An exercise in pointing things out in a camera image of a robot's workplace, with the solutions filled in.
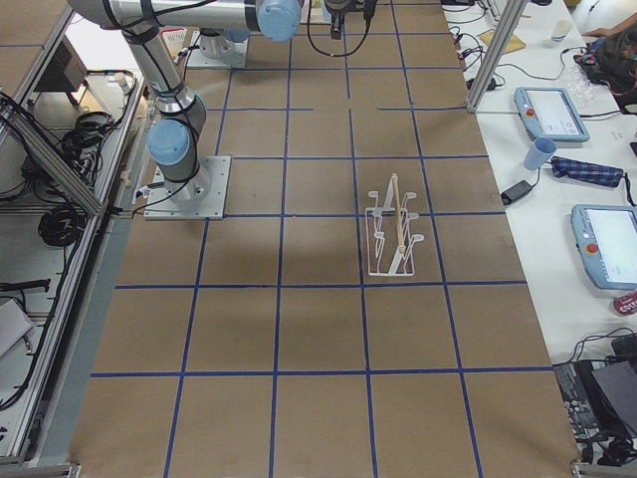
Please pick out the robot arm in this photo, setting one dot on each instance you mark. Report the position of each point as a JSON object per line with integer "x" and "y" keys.
{"x": 173, "y": 141}
{"x": 337, "y": 11}

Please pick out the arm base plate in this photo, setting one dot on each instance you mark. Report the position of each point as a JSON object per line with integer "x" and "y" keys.
{"x": 203, "y": 197}
{"x": 218, "y": 49}

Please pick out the white wire cup rack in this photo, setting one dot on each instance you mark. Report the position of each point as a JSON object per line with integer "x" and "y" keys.
{"x": 390, "y": 242}

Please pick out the teach pendant near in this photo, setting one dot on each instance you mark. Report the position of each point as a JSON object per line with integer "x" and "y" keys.
{"x": 606, "y": 241}

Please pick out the aluminium frame post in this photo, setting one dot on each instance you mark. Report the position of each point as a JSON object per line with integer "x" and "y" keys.
{"x": 503, "y": 32}

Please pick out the teach pendant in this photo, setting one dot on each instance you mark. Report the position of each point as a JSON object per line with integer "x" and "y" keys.
{"x": 606, "y": 241}
{"x": 550, "y": 112}

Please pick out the blue plaid folded umbrella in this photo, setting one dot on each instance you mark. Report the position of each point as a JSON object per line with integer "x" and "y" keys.
{"x": 592, "y": 173}

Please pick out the teach pendant far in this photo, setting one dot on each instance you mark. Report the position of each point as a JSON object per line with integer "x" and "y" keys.
{"x": 550, "y": 112}

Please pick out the black power adapter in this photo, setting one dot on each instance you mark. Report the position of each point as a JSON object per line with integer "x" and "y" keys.
{"x": 516, "y": 192}

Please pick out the blue cup on desk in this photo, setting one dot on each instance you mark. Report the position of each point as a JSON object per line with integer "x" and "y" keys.
{"x": 540, "y": 151}

